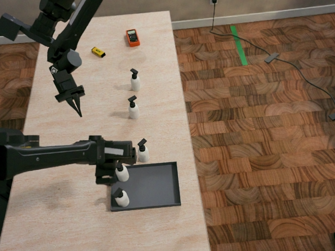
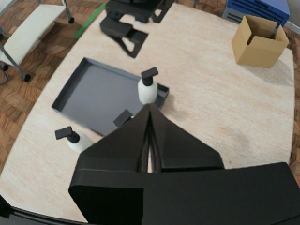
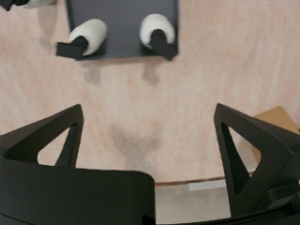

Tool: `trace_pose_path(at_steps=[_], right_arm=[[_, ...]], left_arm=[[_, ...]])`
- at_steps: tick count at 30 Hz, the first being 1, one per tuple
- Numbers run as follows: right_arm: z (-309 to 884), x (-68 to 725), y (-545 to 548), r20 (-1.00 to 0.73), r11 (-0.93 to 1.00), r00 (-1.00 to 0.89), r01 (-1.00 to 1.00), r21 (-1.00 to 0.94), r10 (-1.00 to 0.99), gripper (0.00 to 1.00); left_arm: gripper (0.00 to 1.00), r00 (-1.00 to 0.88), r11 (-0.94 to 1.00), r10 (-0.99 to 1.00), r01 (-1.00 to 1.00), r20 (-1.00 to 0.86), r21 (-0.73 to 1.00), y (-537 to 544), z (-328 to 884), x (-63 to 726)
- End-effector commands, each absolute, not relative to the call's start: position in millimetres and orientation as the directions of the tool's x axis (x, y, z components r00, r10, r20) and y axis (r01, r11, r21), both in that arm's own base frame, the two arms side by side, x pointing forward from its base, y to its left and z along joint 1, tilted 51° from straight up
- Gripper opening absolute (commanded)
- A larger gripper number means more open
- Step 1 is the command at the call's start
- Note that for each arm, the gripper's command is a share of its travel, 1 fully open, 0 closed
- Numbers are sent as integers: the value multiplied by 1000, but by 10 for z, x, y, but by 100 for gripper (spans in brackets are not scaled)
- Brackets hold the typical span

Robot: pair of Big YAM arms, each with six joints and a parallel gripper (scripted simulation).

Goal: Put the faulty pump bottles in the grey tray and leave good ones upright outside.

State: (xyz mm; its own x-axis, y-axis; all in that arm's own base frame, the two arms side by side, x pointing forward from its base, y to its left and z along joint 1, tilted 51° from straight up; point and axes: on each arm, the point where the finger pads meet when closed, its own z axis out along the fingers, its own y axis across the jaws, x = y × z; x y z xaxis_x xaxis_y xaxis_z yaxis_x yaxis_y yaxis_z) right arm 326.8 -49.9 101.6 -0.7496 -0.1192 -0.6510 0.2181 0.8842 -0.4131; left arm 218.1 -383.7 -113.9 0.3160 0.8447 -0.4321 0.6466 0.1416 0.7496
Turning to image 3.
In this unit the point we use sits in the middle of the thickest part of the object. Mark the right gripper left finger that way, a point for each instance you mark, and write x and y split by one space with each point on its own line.
24 143

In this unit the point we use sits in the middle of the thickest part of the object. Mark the small open cardboard box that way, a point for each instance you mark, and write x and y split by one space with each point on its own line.
279 117

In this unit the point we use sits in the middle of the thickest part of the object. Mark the grey tray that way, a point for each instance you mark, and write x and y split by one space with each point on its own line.
125 19

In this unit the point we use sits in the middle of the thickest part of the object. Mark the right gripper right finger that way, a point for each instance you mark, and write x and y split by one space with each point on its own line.
280 157

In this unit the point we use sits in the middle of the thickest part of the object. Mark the white pump bottle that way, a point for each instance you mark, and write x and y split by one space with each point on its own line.
30 4
159 28
88 37

